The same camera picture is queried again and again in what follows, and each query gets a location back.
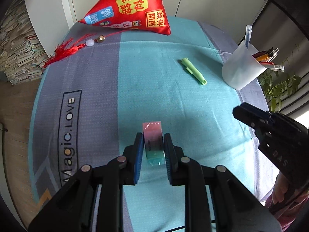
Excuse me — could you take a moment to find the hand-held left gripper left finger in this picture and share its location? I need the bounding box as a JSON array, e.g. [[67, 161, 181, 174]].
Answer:
[[28, 132, 145, 232]]

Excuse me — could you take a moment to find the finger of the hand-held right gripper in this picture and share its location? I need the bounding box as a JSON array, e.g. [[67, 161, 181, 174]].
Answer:
[[232, 102, 271, 129]]

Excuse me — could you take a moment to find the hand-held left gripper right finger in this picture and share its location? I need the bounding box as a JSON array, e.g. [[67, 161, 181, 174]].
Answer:
[[163, 133, 282, 232]]

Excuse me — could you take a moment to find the pink and green eraser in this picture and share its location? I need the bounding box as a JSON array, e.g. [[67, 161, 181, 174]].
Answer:
[[142, 121, 167, 168]]

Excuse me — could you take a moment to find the white plastic cup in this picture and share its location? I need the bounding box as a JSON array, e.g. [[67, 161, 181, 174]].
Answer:
[[222, 39, 268, 90]]

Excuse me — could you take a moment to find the red clear pen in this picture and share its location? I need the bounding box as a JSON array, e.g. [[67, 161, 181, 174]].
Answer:
[[262, 61, 285, 72]]

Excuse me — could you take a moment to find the orange pen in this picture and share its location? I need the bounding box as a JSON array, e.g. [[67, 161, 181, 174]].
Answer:
[[255, 53, 276, 62]]

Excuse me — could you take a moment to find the dark red pen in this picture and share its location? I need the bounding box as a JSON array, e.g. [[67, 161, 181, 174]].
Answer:
[[252, 49, 273, 59]]

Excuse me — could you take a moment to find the green pen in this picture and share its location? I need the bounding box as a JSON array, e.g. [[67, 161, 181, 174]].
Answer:
[[181, 57, 208, 86]]

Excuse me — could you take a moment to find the person's right hand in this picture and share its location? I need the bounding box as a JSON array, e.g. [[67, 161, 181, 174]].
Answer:
[[272, 173, 294, 202]]

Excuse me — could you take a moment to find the green leafy plant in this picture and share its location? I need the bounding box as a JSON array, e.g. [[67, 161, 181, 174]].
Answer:
[[259, 51, 303, 113]]

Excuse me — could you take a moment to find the white cabinet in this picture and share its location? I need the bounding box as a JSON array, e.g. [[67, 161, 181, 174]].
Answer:
[[23, 0, 269, 47]]

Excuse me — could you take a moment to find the red tassel with bell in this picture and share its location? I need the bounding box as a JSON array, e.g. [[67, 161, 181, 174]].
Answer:
[[43, 35, 107, 68]]

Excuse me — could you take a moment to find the red printed pillow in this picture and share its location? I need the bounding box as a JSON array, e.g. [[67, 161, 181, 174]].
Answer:
[[78, 0, 171, 36]]

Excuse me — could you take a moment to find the stack of old books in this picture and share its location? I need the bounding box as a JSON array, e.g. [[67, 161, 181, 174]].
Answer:
[[0, 0, 53, 85]]

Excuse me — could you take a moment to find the black metal rail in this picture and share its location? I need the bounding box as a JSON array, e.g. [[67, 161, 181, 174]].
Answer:
[[241, 0, 309, 29]]

